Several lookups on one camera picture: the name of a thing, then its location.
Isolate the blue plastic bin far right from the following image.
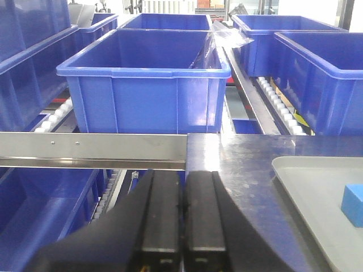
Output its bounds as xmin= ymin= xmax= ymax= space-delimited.
xmin=231 ymin=15 xmax=347 ymax=77

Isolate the blue plastic bin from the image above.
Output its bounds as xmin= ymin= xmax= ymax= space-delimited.
xmin=119 ymin=13 xmax=212 ymax=31
xmin=1 ymin=168 xmax=107 ymax=271
xmin=231 ymin=15 xmax=347 ymax=77
xmin=272 ymin=32 xmax=362 ymax=135
xmin=57 ymin=28 xmax=231 ymax=134
xmin=1 ymin=1 xmax=82 ymax=131

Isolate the blue plastic bin lower left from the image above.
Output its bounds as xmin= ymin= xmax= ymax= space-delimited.
xmin=1 ymin=168 xmax=107 ymax=271

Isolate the white roller track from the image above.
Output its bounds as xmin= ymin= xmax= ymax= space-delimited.
xmin=34 ymin=98 xmax=73 ymax=133
xmin=256 ymin=77 xmax=306 ymax=135

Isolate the white roller track right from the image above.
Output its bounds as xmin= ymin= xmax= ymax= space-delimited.
xmin=256 ymin=77 xmax=306 ymax=135

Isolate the white roller track left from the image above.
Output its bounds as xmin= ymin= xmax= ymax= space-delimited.
xmin=34 ymin=98 xmax=73 ymax=133

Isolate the blue foam cube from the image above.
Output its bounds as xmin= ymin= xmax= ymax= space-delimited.
xmin=341 ymin=184 xmax=362 ymax=228

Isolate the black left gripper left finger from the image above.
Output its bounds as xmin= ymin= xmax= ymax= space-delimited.
xmin=24 ymin=170 xmax=180 ymax=271

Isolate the steel shelf front rail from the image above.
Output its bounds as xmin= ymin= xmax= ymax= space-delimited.
xmin=1 ymin=132 xmax=187 ymax=170

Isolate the grey metal tray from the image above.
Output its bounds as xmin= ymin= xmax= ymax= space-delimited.
xmin=272 ymin=156 xmax=362 ymax=271

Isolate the clear plastic bag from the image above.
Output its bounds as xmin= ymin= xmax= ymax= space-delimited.
xmin=189 ymin=21 xmax=254 ymax=69

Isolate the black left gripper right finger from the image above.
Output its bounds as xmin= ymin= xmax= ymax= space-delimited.
xmin=184 ymin=171 xmax=295 ymax=271

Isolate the blue plastic bin far centre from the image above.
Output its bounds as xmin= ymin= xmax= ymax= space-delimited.
xmin=119 ymin=13 xmax=212 ymax=31

